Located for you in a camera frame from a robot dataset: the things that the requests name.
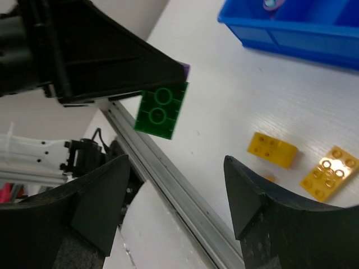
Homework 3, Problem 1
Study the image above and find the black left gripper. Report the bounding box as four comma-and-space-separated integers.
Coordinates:
1, 8, 61, 97

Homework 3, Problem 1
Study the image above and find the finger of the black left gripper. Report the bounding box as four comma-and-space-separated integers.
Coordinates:
16, 1, 187, 105

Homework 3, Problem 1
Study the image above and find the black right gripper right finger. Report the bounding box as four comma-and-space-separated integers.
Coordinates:
223, 156, 358, 268

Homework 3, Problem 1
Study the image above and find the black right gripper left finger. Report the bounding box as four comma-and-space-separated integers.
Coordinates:
1, 155, 130, 268

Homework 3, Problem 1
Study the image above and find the green lego brick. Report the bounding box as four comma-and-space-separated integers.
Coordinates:
134, 82, 188, 140

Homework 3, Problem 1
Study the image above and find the purple lego brick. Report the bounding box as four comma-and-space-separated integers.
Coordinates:
180, 62, 190, 80

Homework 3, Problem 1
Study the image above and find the purple flower lego piece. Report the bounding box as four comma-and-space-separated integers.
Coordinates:
263, 0, 286, 12

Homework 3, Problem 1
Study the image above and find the yellow lego plate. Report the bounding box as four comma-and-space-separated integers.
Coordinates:
300, 146, 358, 202

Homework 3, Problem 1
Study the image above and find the yellow lego brick upper left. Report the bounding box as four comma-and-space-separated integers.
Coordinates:
247, 132, 298, 169

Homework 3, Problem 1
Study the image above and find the blue divided plastic bin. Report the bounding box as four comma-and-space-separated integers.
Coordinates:
218, 1, 358, 70

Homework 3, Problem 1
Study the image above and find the aluminium frame rail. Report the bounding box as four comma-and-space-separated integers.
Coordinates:
103, 101, 245, 268

